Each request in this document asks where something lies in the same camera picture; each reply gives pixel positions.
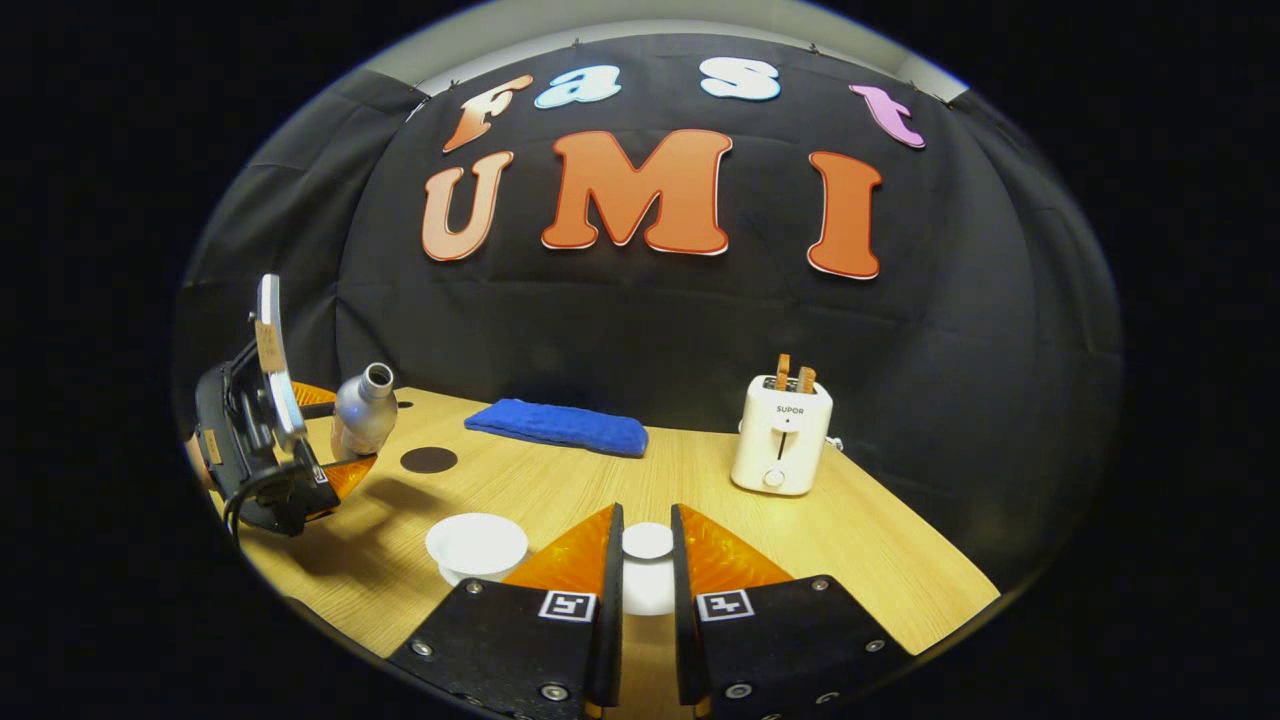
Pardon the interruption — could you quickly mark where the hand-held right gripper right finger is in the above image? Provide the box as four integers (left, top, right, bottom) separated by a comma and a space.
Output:
670, 503, 916, 720

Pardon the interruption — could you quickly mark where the white toaster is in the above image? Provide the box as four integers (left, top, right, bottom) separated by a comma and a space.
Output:
730, 375, 834, 497

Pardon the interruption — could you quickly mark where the white teacup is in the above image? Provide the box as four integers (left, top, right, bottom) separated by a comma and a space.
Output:
425, 513, 529, 588

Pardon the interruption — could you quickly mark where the silver water bottle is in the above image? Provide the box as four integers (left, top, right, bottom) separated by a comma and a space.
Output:
330, 362, 399, 463

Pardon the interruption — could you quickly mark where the black backdrop cloth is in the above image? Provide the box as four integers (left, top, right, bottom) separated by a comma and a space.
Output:
175, 32, 1123, 591

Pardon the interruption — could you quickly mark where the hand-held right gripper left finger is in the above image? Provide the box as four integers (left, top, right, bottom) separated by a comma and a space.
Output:
388, 503, 626, 720

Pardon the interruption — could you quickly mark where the blue folded towel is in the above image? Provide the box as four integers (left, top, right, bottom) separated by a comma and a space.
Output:
464, 398, 649, 459

